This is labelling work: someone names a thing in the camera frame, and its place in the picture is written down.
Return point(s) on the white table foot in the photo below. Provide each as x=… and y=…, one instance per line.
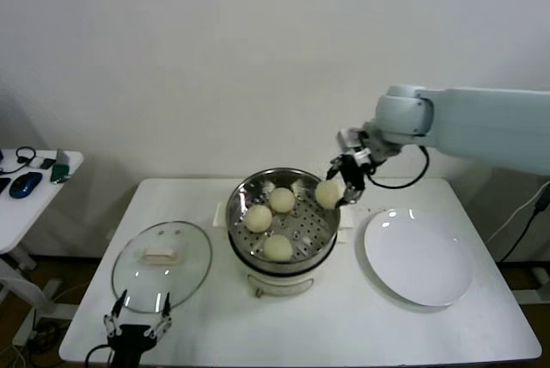
x=527, y=297
x=60, y=312

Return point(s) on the white round plate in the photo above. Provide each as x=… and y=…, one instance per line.
x=417, y=256

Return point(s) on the blue computer mouse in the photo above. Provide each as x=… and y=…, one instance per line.
x=26, y=184

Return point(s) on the steel steamer basket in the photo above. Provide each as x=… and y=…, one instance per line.
x=240, y=200

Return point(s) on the black flat device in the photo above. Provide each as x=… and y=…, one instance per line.
x=3, y=185

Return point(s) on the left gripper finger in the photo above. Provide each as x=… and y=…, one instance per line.
x=118, y=305
x=166, y=307

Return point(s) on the green handheld device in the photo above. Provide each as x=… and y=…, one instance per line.
x=60, y=170

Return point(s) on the white side table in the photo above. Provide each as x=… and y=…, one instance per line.
x=38, y=209

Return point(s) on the white steamed baozi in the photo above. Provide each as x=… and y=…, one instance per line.
x=327, y=194
x=282, y=200
x=259, y=218
x=278, y=248

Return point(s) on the small white box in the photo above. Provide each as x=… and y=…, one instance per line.
x=36, y=163

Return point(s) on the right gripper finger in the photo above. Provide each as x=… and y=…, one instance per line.
x=334, y=166
x=350, y=196

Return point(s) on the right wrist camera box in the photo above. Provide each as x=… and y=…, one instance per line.
x=349, y=138

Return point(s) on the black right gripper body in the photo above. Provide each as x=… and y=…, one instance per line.
x=356, y=170

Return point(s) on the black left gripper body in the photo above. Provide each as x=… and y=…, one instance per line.
x=130, y=338

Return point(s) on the white electric cooker pot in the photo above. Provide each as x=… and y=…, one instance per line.
x=279, y=284

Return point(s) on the small black card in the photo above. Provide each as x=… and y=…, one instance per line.
x=46, y=164

